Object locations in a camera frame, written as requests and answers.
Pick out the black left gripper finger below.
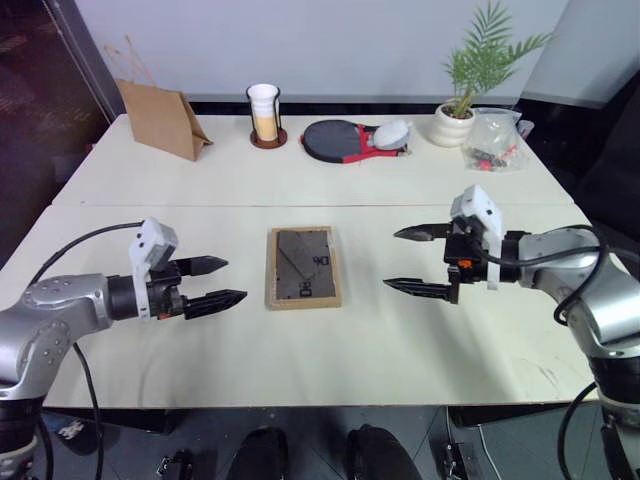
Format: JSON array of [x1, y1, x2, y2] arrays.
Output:
[[185, 289, 249, 321], [172, 254, 230, 278]]

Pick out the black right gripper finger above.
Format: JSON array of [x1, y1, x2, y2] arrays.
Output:
[[392, 222, 454, 244], [382, 277, 452, 304]]

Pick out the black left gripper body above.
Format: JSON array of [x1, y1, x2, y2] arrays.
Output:
[[147, 261, 194, 322]]

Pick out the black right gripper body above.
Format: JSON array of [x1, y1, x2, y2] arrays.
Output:
[[443, 221, 494, 306]]

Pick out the red table tennis paddle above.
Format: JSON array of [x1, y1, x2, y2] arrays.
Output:
[[343, 124, 409, 165]]

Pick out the small red black parts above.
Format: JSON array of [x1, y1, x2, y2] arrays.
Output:
[[466, 144, 519, 172]]

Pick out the white grey cloth bundle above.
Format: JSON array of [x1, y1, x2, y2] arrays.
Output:
[[372, 119, 414, 152]]

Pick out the white ribbed plant pot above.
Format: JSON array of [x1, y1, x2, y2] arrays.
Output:
[[428, 102, 476, 148]]

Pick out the clear plastic bag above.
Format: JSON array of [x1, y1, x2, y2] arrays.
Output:
[[462, 106, 532, 173]]

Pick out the black table tennis paddle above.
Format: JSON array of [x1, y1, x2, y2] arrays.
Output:
[[300, 119, 382, 165]]

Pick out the tan paper cup stack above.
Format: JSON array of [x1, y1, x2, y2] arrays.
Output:
[[251, 113, 278, 142]]

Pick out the brown paper bag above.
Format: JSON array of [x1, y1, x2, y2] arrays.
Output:
[[103, 34, 214, 163]]

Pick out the black chair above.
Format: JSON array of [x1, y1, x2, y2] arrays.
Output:
[[572, 64, 640, 236]]

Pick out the white paper scrap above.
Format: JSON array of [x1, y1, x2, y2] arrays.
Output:
[[58, 419, 86, 442]]

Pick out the white paper cup stack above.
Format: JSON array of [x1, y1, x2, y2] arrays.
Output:
[[246, 83, 280, 119]]

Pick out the green palm plant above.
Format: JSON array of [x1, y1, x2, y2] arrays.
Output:
[[441, 0, 554, 119]]

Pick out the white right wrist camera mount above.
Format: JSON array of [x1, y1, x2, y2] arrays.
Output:
[[449, 183, 504, 292]]

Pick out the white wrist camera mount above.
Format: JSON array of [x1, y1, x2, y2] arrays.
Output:
[[449, 183, 504, 292], [128, 217, 180, 319]]

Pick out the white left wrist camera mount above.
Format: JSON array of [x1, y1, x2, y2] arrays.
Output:
[[128, 217, 180, 319]]

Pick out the wooden framed dark tray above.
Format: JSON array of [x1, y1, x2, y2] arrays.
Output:
[[264, 226, 345, 312]]

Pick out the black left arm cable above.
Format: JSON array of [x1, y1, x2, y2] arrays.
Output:
[[27, 222, 144, 480]]

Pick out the black floor bracket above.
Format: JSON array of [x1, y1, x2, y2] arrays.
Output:
[[156, 449, 194, 479], [441, 441, 482, 480]]

